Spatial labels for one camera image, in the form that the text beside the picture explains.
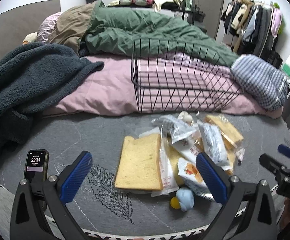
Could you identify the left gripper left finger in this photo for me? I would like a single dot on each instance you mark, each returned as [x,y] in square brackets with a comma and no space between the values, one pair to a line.
[28,220]

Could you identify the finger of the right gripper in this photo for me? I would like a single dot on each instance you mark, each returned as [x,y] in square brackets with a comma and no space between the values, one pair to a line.
[285,150]
[272,165]

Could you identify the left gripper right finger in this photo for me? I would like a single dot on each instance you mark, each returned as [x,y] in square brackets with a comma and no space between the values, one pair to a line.
[259,219]

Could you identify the bagged bread slice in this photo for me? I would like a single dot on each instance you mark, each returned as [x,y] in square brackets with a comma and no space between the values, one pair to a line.
[231,136]

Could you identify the white red-text snack packet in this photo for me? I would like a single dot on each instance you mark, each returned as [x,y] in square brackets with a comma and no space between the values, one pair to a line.
[169,183]

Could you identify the white duck toy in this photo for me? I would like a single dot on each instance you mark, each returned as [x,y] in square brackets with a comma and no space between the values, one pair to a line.
[186,117]

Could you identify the grey blue snack packet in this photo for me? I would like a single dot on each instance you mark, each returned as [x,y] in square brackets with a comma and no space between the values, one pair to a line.
[176,128]

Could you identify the blue duck toy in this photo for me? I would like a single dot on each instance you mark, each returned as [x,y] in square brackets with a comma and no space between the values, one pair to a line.
[183,200]

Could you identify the orange picture snack packet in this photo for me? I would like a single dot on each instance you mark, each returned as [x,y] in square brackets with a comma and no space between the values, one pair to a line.
[192,178]

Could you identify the blue checked pillow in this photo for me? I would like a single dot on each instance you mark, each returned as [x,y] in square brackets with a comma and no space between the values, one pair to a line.
[267,84]

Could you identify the clothes rack with garments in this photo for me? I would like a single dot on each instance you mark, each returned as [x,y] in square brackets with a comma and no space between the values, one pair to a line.
[252,27]

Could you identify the pink bed sheet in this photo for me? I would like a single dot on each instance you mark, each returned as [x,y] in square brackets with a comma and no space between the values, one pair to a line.
[110,92]

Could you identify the dark teal fleece blanket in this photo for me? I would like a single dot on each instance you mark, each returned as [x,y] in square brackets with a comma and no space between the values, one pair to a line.
[34,77]

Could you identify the grey door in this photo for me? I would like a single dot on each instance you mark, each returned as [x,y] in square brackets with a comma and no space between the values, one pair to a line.
[212,10]

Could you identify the white goose plush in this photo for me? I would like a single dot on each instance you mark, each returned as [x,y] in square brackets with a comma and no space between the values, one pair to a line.
[32,37]

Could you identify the grey headboard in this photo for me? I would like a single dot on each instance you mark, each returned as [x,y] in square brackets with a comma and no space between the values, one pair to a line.
[16,23]

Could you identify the brown duvet lining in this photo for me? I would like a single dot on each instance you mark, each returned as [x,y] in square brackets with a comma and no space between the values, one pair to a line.
[72,25]

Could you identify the green duvet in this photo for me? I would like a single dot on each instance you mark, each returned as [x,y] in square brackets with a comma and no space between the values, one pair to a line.
[124,31]

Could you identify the black wire basket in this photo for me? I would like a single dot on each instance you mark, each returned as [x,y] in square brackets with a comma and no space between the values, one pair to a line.
[174,76]

